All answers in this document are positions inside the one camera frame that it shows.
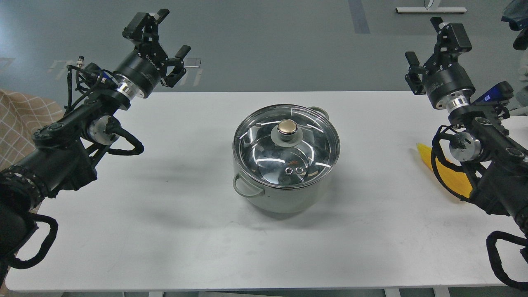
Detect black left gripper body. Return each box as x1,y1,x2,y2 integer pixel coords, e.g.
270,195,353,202
113,49,166,98

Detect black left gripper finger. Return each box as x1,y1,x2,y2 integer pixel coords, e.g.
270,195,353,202
160,45,192,87
123,8,170,56

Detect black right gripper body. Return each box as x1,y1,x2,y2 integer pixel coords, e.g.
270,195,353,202
424,64,475,110

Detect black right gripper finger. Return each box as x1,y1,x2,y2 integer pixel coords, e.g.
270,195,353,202
430,17,473,69
404,51,431,95

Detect yellow corn cob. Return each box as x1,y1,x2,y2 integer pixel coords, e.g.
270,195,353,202
416,143,473,201

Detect glass pot lid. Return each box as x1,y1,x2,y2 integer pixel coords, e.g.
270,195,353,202
232,104,341,189

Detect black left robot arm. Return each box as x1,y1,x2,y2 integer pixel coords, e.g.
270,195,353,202
1,8,191,269

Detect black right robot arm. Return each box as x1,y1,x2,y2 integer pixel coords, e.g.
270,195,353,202
405,17,528,291

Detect green steel cooking pot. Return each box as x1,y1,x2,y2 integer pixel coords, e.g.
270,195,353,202
232,104,341,214

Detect white stand base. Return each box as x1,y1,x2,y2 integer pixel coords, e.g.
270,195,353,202
395,0,468,14

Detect dark object at right edge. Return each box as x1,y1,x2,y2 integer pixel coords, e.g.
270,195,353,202
500,0,528,51

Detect beige checkered cloth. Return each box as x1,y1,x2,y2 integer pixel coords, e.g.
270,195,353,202
0,90,64,170

